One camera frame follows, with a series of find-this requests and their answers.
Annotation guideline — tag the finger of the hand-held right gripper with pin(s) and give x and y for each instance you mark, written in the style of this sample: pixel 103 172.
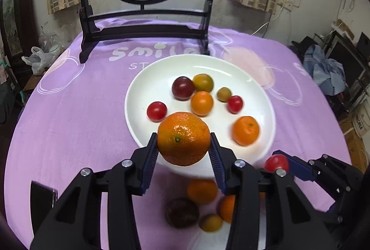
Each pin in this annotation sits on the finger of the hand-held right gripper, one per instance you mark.
pixel 299 167

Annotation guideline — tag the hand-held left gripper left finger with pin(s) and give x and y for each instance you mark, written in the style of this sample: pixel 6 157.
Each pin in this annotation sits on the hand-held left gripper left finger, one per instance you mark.
pixel 150 163

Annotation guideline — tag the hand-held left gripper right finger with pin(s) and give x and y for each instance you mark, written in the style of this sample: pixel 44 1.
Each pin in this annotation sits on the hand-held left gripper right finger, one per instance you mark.
pixel 216 163

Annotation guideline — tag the orange mandarin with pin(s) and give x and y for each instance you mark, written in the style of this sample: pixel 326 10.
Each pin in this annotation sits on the orange mandarin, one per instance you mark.
pixel 183 138
pixel 245 130

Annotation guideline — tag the small red tomato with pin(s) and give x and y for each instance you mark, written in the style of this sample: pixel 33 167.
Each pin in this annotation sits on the small red tomato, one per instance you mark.
pixel 234 104

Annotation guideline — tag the smooth orange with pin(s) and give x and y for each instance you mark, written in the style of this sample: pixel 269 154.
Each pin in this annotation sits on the smooth orange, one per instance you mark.
pixel 202 192
pixel 201 103

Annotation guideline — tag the small yellow-green fruit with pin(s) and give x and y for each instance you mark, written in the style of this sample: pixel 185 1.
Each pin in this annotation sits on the small yellow-green fruit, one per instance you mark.
pixel 211 223
pixel 224 94

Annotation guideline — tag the white oval plate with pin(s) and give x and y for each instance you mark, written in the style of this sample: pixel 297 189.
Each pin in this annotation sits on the white oval plate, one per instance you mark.
pixel 162 85

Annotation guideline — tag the dark red plum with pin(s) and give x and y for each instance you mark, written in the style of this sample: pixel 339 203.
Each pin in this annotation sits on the dark red plum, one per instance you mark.
pixel 183 88

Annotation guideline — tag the green-yellow orange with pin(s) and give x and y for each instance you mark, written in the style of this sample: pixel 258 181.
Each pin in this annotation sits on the green-yellow orange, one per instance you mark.
pixel 203 82

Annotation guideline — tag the yellow orange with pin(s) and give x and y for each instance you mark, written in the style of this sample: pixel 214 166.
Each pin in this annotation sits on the yellow orange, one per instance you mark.
pixel 228 209

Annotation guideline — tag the cardboard box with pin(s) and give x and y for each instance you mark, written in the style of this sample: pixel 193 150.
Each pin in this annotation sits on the cardboard box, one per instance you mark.
pixel 355 146

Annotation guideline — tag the dark purple passion fruit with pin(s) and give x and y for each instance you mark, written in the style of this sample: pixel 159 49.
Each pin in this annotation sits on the dark purple passion fruit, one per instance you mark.
pixel 182 213

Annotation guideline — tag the white bucket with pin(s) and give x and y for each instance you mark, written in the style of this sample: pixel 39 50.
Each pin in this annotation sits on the white bucket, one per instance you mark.
pixel 362 123

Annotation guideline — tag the purple printed tablecloth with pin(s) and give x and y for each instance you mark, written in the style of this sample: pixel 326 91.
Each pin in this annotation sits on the purple printed tablecloth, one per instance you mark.
pixel 86 123

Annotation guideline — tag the blue cloth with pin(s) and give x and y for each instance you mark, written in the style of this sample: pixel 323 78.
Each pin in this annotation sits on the blue cloth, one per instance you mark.
pixel 326 71

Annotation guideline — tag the black smartphone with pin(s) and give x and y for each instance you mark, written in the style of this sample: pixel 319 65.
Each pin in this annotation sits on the black smartphone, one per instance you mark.
pixel 42 198

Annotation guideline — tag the black monitor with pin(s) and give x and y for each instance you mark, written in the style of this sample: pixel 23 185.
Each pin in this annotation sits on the black monitor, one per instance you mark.
pixel 345 56

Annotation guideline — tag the black bag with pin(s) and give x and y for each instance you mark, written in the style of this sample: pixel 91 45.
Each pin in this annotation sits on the black bag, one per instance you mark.
pixel 300 46

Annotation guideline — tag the black framed painted table screen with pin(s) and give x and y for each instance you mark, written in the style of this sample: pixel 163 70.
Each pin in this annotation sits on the black framed painted table screen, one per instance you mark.
pixel 138 29

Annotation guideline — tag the black speaker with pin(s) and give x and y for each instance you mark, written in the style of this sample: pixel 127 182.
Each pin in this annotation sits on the black speaker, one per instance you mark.
pixel 364 43

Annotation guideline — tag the white plastic bag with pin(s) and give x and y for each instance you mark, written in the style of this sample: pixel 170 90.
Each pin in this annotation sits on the white plastic bag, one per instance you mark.
pixel 39 60

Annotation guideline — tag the dark wooden cabinet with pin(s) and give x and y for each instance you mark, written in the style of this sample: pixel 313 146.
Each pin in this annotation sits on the dark wooden cabinet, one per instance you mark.
pixel 17 21

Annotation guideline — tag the white wall socket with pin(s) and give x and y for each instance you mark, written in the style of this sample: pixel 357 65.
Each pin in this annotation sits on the white wall socket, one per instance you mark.
pixel 286 6

